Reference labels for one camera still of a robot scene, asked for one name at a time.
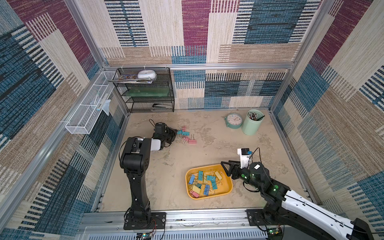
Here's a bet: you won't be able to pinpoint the yellow plastic storage tray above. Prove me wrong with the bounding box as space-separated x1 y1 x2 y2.
185 164 233 200

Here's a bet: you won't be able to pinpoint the light blue binder clip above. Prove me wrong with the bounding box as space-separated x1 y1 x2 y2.
188 175 196 185

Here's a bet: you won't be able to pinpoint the pale yellow binder clip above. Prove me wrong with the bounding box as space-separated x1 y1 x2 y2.
192 185 201 195

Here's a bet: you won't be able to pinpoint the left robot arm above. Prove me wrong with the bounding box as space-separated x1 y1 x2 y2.
119 123 177 226

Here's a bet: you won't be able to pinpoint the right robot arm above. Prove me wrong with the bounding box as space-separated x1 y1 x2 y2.
221 161 374 240

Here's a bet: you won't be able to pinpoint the mint green pen cup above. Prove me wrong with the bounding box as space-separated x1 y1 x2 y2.
242 110 265 136

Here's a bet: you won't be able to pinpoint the mint green alarm clock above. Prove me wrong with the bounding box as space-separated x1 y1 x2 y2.
225 113 243 129

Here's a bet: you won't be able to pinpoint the black mesh desk shelf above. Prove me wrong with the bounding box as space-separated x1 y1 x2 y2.
112 67 175 113

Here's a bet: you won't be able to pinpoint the pens in cup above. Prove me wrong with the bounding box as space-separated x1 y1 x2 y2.
248 112 265 122

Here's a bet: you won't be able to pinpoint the white round tape dispenser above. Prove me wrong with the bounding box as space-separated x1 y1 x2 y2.
138 70 157 80

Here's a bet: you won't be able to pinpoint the magazines on shelf top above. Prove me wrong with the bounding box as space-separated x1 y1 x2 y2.
109 74 157 84

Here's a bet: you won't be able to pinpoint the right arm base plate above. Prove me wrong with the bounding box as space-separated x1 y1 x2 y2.
246 208 293 227

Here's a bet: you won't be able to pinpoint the white wire wall basket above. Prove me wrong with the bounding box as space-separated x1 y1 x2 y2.
65 71 115 135

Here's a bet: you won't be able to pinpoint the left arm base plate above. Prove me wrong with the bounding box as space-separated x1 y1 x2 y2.
123 211 167 231

